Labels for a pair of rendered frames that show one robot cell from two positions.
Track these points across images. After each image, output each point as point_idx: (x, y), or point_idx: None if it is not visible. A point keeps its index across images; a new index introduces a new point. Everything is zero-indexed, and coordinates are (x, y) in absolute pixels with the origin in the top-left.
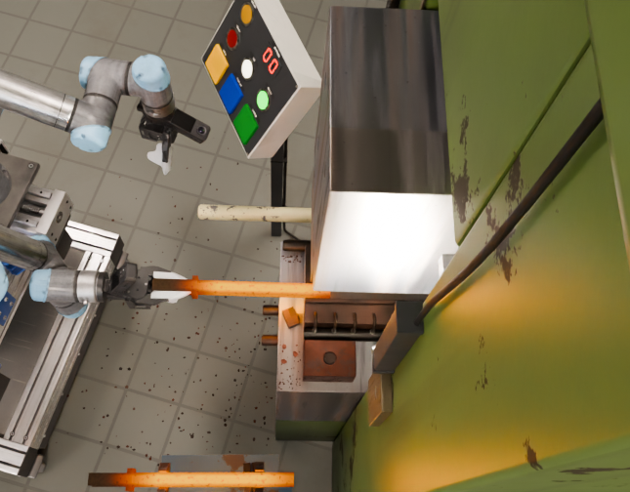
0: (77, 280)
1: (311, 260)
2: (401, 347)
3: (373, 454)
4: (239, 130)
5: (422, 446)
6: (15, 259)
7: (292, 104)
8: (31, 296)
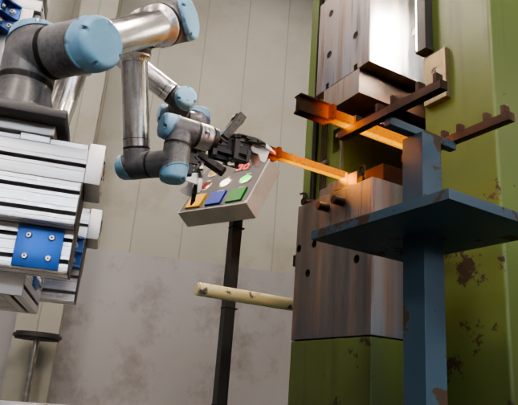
0: None
1: (351, 92)
2: (429, 2)
3: (463, 119)
4: (232, 198)
5: None
6: (146, 111)
7: (267, 168)
8: (168, 115)
